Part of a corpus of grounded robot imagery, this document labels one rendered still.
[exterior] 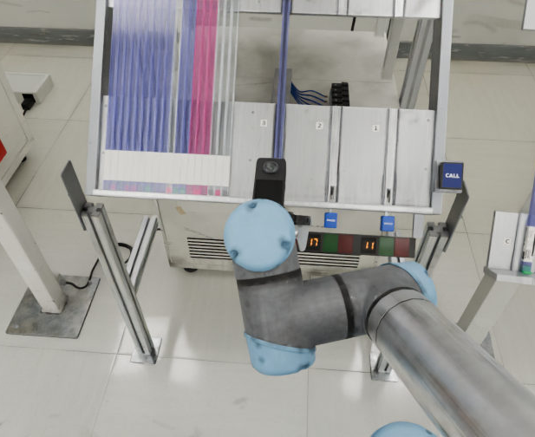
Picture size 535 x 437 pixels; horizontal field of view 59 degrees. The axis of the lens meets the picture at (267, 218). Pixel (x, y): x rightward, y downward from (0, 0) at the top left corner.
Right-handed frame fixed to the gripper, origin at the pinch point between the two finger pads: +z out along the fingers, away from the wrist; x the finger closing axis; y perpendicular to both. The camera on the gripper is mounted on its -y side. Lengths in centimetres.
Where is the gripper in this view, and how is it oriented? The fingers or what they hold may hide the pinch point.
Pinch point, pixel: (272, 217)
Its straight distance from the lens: 84.2
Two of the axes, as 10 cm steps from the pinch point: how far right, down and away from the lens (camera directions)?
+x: 10.0, 0.6, -0.5
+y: -0.6, 10.0, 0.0
